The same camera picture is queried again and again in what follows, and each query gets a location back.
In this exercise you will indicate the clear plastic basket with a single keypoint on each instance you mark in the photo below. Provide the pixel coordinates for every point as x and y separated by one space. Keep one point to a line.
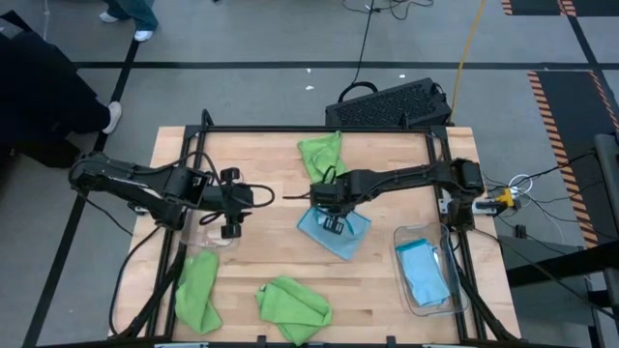
213 239
457 270

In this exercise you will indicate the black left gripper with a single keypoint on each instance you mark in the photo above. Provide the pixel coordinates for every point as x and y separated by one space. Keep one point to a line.
228 198

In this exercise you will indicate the black metal table frame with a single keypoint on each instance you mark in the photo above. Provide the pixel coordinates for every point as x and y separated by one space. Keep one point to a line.
271 129

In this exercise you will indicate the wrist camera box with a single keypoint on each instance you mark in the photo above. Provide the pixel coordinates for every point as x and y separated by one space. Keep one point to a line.
323 193
244 195

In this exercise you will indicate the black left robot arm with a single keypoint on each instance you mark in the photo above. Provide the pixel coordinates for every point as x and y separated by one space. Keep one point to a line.
145 186

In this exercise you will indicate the blue microfiber towel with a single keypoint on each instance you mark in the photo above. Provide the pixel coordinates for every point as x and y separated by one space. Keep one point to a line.
338 244
421 275

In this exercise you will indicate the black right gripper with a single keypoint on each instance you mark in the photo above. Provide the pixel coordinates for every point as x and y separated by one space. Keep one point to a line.
350 193

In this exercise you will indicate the silver arm base bracket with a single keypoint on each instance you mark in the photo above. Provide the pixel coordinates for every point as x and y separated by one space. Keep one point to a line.
140 209
443 206

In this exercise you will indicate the green microfiber towel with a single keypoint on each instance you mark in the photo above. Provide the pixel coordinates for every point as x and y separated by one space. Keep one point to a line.
319 154
196 290
292 309

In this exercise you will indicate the black crossbeam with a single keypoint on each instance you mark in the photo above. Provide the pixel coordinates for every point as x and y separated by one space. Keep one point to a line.
556 266

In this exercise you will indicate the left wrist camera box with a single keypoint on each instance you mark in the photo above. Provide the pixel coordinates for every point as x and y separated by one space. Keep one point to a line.
244 195

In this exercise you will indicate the black hazard-striped floor mat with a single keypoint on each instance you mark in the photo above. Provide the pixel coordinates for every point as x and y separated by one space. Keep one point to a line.
570 111
537 6

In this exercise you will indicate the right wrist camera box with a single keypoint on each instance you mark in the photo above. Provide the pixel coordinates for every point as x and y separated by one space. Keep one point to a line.
323 193

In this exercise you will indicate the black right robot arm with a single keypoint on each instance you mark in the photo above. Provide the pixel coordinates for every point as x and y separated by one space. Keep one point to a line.
411 174

